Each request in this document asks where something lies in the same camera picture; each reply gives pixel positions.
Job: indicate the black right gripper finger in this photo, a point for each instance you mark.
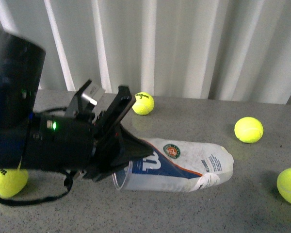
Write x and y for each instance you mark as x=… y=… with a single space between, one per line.
x=131 y=148

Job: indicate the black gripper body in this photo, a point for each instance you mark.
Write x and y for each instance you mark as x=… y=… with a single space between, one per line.
x=58 y=143

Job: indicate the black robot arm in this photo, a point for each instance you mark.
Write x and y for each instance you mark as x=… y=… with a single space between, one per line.
x=21 y=64

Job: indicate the Wilson tennis ball can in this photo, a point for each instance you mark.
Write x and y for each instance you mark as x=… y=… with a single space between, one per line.
x=176 y=166

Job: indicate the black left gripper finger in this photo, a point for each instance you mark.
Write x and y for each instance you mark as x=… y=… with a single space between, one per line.
x=108 y=120

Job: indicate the plain yellow tennis ball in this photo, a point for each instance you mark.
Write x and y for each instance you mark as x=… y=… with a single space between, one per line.
x=284 y=184

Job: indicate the wilson 3 tennis ball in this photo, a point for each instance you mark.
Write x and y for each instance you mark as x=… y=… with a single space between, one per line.
x=144 y=103
x=12 y=181

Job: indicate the white pleated curtain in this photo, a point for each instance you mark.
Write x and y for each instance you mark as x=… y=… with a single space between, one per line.
x=236 y=50

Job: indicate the Head Team tennis ball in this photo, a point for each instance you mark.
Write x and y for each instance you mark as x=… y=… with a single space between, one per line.
x=248 y=130

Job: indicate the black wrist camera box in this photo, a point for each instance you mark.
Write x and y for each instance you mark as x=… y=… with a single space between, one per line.
x=84 y=101

